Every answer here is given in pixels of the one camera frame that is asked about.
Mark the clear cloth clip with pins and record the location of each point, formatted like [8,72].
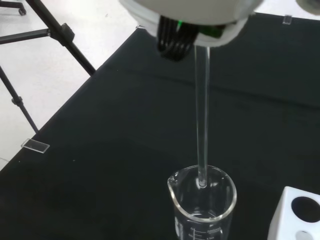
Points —
[35,145]
[140,26]
[287,19]

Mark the white test tube rack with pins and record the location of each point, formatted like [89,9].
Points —
[282,215]

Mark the black bench cloth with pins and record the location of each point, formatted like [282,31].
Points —
[125,150]

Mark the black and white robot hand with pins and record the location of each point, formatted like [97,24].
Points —
[190,17]

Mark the black camera tripod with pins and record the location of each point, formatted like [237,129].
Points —
[63,32]

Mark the clear glass beaker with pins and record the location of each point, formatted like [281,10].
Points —
[180,205]

